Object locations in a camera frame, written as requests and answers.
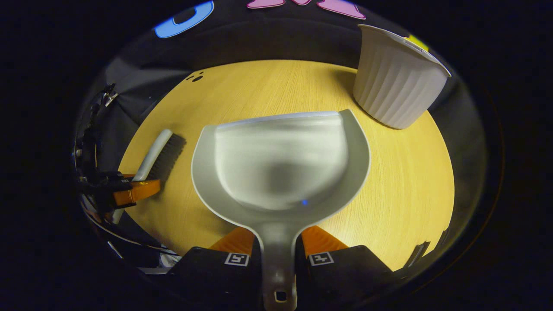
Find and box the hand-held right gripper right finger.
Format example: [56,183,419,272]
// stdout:
[295,225,396,303]

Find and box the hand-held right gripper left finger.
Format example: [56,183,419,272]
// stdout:
[166,227,264,303]

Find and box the small white broom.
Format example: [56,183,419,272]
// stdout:
[111,129,187,225]

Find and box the grey plastic dustpan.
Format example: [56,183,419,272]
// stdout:
[191,109,371,311]

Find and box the white ribbed garbage bin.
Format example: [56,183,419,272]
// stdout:
[353,24,452,130]

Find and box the thin white gripper cable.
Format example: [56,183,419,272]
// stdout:
[82,203,178,260]

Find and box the grey metal desk bracket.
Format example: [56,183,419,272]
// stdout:
[405,241,431,269]

